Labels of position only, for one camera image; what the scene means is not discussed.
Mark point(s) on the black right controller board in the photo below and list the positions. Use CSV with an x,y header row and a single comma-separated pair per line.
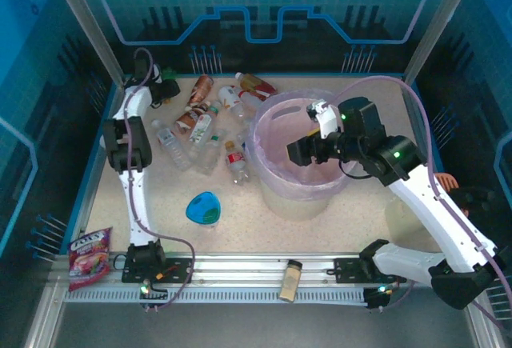
x,y
376,296

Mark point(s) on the clear bottle red label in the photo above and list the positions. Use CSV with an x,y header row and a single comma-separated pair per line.
x,y
236,160

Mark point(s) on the orange black handheld tool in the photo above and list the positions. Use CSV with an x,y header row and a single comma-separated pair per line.
x,y
476,200

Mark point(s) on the clear bottle red cap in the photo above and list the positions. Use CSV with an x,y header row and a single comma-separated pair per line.
x,y
251,102

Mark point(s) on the clear crushed plastic bottle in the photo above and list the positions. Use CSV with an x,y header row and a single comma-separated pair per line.
x,y
242,134

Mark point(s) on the tan spice jar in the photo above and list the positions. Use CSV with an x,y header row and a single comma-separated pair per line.
x,y
290,282

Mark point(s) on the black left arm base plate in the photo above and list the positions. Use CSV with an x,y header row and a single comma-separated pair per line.
x,y
180,270

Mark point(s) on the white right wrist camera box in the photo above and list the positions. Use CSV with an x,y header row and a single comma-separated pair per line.
x,y
330,120

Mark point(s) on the bottle yellow white label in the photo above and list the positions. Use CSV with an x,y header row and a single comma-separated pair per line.
x,y
230,98

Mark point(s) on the black left controller board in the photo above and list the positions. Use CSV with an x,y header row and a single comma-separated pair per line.
x,y
146,289

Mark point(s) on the white round plastic bin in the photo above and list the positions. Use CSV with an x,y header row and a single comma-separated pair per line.
x,y
296,206

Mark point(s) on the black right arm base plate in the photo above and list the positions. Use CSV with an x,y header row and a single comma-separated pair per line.
x,y
348,270

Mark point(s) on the brown label plastic bottle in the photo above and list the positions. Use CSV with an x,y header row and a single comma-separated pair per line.
x,y
202,88
188,120

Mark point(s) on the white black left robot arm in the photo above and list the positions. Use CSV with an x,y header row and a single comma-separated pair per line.
x,y
136,200

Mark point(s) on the amber bottle red yellow label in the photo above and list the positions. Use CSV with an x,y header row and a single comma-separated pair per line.
x,y
258,84

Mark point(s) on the clear water bottle white label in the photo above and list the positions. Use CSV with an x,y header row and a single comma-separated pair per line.
x,y
170,142

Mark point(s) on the green plastic bottle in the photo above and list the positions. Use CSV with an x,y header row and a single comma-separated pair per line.
x,y
169,73

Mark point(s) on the aluminium frame post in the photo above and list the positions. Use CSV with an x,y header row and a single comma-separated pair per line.
x,y
86,24
440,24

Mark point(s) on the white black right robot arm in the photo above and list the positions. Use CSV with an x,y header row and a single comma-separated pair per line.
x,y
432,204

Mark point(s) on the aluminium front rail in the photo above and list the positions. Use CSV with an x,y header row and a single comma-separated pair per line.
x,y
248,268

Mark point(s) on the clear bottle green cap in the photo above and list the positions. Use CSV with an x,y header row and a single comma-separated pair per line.
x,y
212,156

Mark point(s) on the red juice pouch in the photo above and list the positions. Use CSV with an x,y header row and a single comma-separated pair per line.
x,y
90,260

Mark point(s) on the blue plastic lid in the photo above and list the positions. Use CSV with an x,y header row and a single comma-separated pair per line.
x,y
203,209

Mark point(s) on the black controller board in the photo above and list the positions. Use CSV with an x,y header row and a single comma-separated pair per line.
x,y
146,289
376,296

